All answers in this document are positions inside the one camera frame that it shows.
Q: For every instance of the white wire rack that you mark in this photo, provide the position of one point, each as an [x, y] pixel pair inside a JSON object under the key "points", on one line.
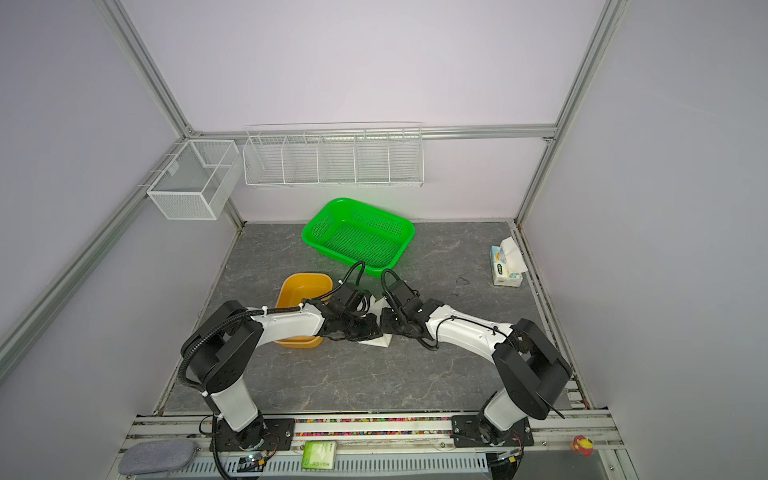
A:
{"points": [[334, 154]]}

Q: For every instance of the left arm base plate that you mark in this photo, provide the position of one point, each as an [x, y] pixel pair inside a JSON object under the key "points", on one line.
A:
{"points": [[264, 434]]}

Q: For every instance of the white paper napkin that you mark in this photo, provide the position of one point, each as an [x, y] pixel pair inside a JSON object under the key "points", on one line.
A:
{"points": [[376, 307]]}

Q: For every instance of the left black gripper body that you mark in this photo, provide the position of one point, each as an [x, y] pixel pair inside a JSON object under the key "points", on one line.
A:
{"points": [[357, 327]]}

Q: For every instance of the white mesh box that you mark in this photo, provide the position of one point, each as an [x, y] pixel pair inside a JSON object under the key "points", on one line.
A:
{"points": [[198, 180]]}

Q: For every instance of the green plastic basket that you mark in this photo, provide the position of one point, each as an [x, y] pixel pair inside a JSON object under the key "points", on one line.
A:
{"points": [[348, 231]]}

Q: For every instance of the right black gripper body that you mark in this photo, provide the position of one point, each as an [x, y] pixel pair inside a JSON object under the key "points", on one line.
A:
{"points": [[393, 324]]}

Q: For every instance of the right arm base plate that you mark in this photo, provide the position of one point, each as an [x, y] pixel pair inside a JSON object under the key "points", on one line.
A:
{"points": [[476, 431]]}

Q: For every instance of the yellow plastic tray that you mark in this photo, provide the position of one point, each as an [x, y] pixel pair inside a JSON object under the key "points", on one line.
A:
{"points": [[296, 288]]}

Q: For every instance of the grey cloth pad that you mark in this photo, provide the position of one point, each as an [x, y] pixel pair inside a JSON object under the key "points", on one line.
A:
{"points": [[157, 457]]}

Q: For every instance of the tissue box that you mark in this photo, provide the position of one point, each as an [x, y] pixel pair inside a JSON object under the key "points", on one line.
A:
{"points": [[508, 265]]}

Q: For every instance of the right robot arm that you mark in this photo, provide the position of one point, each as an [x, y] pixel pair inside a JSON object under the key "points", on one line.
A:
{"points": [[532, 370]]}

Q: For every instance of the green card box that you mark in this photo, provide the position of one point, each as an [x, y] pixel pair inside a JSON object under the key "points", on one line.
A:
{"points": [[319, 455]]}

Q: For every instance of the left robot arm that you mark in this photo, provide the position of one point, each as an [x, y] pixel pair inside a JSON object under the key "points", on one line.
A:
{"points": [[215, 357]]}

